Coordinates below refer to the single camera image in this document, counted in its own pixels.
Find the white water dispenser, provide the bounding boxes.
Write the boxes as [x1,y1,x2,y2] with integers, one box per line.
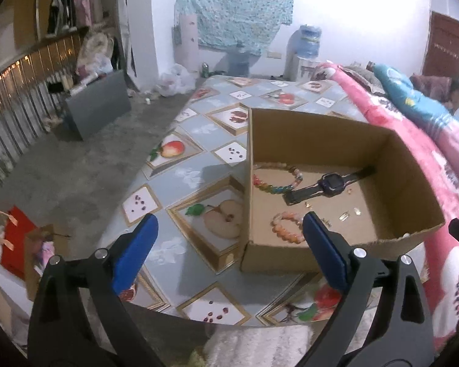
[283,53,319,82]

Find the metal stair railing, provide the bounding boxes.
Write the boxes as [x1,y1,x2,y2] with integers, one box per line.
[0,28,88,188]

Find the hanging clothes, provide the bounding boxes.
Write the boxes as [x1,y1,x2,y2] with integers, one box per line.
[46,0,103,36]

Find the multicolour bead bracelet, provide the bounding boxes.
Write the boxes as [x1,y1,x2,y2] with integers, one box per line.
[252,161,305,196]

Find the pink floral quilt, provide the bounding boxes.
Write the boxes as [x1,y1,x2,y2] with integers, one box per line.
[313,63,459,349]

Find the red gift bag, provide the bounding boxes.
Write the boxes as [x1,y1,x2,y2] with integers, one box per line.
[0,206,37,280]

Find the brown cardboard box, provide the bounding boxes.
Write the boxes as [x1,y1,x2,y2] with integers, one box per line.
[240,109,444,273]

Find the dark blue wrist watch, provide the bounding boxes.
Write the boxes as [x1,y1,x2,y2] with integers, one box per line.
[283,166,375,206]

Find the person in maroon jacket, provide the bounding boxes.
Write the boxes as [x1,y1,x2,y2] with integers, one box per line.
[409,75,459,114]

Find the teal floral hanging cloth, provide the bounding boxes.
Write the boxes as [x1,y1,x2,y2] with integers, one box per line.
[175,0,293,56]

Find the dark red wooden door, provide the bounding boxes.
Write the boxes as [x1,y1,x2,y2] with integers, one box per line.
[422,12,459,78]

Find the green drink can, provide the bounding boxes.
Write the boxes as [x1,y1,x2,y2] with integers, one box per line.
[200,62,210,78]

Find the grey flat board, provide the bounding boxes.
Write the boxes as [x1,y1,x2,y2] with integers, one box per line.
[64,70,132,141]

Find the blue water jug on dispenser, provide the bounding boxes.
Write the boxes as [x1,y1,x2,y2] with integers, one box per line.
[296,25,322,59]

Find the pink bead bracelet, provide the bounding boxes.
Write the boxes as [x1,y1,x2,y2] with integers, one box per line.
[271,210,307,245]

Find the white paper roll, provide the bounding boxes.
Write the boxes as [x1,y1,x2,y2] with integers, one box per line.
[178,14,199,73]

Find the white plastic bag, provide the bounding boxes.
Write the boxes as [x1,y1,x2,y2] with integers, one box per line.
[155,64,196,97]

